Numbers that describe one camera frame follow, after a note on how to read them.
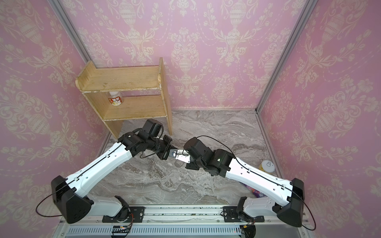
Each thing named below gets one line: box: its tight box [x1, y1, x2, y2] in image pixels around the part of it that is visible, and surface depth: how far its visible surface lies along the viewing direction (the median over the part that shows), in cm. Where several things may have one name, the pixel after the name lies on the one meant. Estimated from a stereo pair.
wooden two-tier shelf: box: [75, 57, 173, 140], surface depth 83 cm
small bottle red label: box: [108, 91, 123, 107], surface depth 94 cm
